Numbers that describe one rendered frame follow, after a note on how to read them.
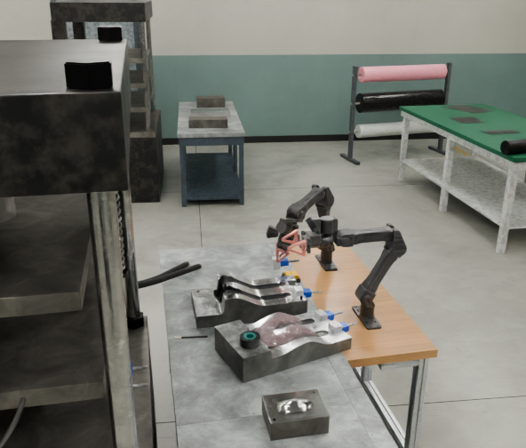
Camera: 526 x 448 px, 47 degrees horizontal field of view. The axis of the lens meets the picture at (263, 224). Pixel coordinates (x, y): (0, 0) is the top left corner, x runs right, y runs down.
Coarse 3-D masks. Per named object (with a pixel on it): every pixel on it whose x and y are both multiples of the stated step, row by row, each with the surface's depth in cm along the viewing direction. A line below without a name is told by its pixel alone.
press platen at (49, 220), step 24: (24, 216) 183; (48, 216) 183; (72, 216) 183; (0, 240) 165; (24, 240) 165; (48, 240) 165; (72, 240) 165; (0, 264) 151; (24, 264) 151; (48, 264) 151; (72, 264) 151; (0, 288) 139; (24, 288) 139; (48, 288) 139; (72, 288) 139; (0, 312) 136; (24, 312) 137; (48, 312) 138
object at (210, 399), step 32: (160, 256) 334; (192, 256) 335; (224, 256) 335; (256, 256) 335; (192, 288) 299; (192, 320) 270; (192, 352) 246; (192, 384) 226; (224, 384) 226; (256, 384) 226; (288, 384) 227; (320, 384) 227; (352, 384) 227; (192, 416) 209; (224, 416) 209; (256, 416) 210; (352, 416) 210
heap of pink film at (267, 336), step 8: (280, 312) 251; (272, 320) 249; (280, 320) 248; (288, 320) 250; (296, 320) 254; (256, 328) 246; (264, 328) 246; (272, 328) 246; (288, 328) 242; (296, 328) 241; (304, 328) 244; (264, 336) 240; (272, 336) 239; (280, 336) 240; (288, 336) 239; (296, 336) 240; (272, 344) 237; (280, 344) 237
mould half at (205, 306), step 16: (208, 288) 286; (240, 288) 273; (272, 288) 281; (288, 288) 280; (192, 304) 283; (208, 304) 271; (224, 304) 262; (240, 304) 263; (256, 304) 265; (272, 304) 267; (288, 304) 268; (304, 304) 270; (208, 320) 263; (224, 320) 265; (256, 320) 268
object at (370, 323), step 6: (354, 306) 281; (360, 306) 281; (360, 312) 271; (366, 312) 269; (372, 312) 269; (360, 318) 271; (366, 318) 269; (372, 318) 270; (366, 324) 266; (372, 324) 266; (378, 324) 266
